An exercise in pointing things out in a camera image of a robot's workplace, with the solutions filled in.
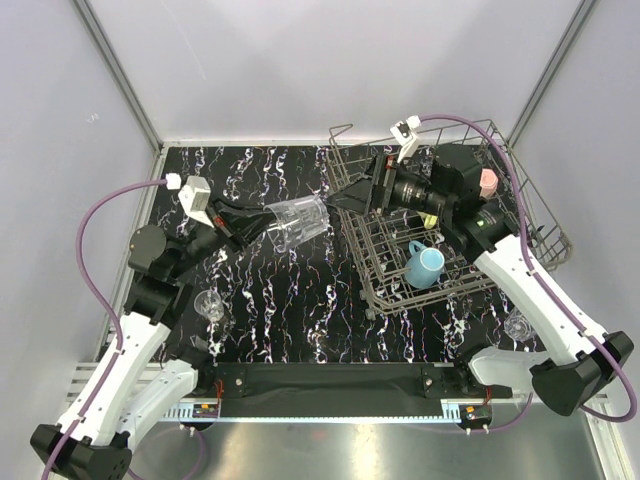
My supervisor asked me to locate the clear glass right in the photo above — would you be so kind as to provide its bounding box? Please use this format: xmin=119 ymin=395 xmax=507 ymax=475
xmin=503 ymin=307 xmax=535 ymax=342

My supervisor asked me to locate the aluminium corner post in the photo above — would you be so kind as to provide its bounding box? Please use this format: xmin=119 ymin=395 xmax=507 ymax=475
xmin=507 ymin=0 xmax=599 ymax=148
xmin=71 ymin=0 xmax=163 ymax=155

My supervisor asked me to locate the pink mug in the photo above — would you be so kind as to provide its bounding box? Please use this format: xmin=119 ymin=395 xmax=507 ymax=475
xmin=479 ymin=168 xmax=499 ymax=199

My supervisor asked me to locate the right aluminium corner post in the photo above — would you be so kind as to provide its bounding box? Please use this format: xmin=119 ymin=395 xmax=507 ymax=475
xmin=507 ymin=0 xmax=599 ymax=148

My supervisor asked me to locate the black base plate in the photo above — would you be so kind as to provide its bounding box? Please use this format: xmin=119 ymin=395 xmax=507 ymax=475
xmin=199 ymin=362 xmax=476 ymax=401

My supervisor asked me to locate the black marbled mat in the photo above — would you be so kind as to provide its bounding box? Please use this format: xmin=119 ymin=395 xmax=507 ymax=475
xmin=163 ymin=146 xmax=545 ymax=363

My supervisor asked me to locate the clear glass left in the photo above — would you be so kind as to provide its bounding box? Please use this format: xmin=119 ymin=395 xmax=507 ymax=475
xmin=194 ymin=290 xmax=225 ymax=322

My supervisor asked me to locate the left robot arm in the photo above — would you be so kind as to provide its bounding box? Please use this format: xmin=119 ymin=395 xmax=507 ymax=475
xmin=30 ymin=199 xmax=276 ymax=479

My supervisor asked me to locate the clear glass tumbler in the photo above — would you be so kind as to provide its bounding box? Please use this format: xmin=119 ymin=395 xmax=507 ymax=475
xmin=264 ymin=195 xmax=330 ymax=253

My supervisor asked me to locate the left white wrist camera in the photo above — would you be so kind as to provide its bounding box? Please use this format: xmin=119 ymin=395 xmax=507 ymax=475
xmin=178 ymin=176 xmax=213 ymax=227

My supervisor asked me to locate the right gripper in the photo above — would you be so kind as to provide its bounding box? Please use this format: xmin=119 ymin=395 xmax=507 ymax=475
xmin=326 ymin=153 xmax=453 ymax=218

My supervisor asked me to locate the blue mug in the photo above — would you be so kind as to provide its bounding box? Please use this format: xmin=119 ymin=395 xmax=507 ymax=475
xmin=404 ymin=240 xmax=445 ymax=290

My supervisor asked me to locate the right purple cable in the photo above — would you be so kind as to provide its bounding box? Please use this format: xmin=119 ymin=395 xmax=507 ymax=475
xmin=417 ymin=113 xmax=635 ymax=424

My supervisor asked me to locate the purple cable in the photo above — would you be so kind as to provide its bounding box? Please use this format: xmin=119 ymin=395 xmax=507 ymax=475
xmin=39 ymin=173 xmax=181 ymax=480
xmin=417 ymin=113 xmax=635 ymax=424

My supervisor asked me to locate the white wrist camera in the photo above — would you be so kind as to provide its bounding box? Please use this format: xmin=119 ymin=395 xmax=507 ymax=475
xmin=178 ymin=176 xmax=213 ymax=227
xmin=390 ymin=115 xmax=421 ymax=163

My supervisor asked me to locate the yellow mug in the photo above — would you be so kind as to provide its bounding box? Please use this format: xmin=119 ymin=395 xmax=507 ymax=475
xmin=418 ymin=212 xmax=438 ymax=230

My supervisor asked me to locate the aluminium rail front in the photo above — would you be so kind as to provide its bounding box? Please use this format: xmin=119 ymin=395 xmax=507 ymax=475
xmin=64 ymin=364 xmax=501 ymax=424

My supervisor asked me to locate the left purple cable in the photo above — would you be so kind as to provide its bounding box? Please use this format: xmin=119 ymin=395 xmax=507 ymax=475
xmin=39 ymin=173 xmax=181 ymax=480

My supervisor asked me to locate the left aluminium corner post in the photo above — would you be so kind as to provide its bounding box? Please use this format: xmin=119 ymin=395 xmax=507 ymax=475
xmin=71 ymin=0 xmax=163 ymax=155

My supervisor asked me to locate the clear glass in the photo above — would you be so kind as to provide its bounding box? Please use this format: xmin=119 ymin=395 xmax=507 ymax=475
xmin=503 ymin=307 xmax=535 ymax=342
xmin=194 ymin=290 xmax=225 ymax=322

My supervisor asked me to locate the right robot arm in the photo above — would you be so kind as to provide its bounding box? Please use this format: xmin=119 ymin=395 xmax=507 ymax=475
xmin=327 ymin=144 xmax=634 ymax=416

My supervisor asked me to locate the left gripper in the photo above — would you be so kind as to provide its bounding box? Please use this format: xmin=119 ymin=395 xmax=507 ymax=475
xmin=168 ymin=192 xmax=281 ymax=279

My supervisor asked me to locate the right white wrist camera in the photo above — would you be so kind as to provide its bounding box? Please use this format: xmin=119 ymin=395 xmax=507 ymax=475
xmin=390 ymin=115 xmax=421 ymax=163

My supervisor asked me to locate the grey wire dish rack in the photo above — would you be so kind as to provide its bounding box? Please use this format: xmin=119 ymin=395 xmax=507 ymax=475
xmin=327 ymin=119 xmax=573 ymax=315

